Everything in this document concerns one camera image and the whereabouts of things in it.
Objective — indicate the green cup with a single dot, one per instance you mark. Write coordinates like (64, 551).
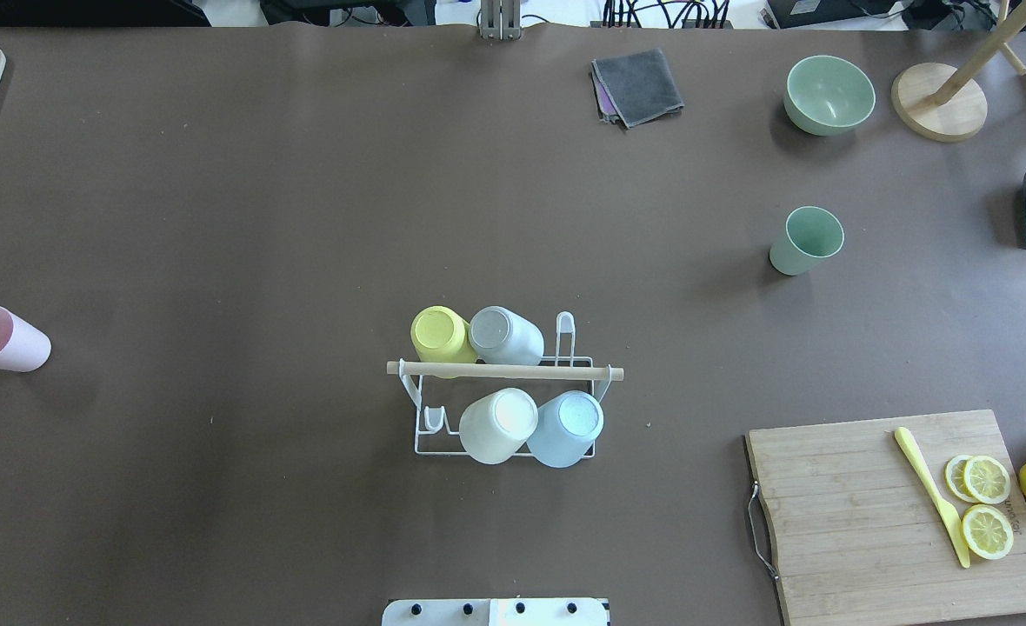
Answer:
(811, 235)

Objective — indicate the pink cup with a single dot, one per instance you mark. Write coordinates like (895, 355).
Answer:
(23, 348)

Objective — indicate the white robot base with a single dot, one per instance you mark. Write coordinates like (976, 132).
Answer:
(498, 611)

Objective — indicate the grey cup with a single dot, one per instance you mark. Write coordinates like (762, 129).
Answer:
(500, 336)

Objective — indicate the yellow cup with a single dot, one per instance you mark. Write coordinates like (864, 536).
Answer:
(441, 335)

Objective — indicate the white cup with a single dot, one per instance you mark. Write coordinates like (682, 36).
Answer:
(493, 428)

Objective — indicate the light blue cup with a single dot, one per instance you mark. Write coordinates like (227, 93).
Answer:
(567, 427)

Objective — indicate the pink cloth under grey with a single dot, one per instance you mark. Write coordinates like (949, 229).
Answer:
(607, 111)

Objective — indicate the grey folded cloth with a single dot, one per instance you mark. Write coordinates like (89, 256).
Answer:
(641, 86)

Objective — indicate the green bowl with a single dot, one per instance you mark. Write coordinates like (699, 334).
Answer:
(826, 96)

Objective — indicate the wooden cutting board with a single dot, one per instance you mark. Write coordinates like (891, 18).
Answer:
(856, 540)

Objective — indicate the yellow plastic knife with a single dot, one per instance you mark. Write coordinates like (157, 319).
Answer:
(948, 513)

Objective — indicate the wooden mug tree stand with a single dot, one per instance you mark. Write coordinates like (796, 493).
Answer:
(944, 103)

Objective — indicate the lemon slice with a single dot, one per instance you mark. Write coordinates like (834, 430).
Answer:
(986, 480)
(987, 532)

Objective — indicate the white wire cup rack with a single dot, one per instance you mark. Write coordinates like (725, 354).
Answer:
(441, 391)

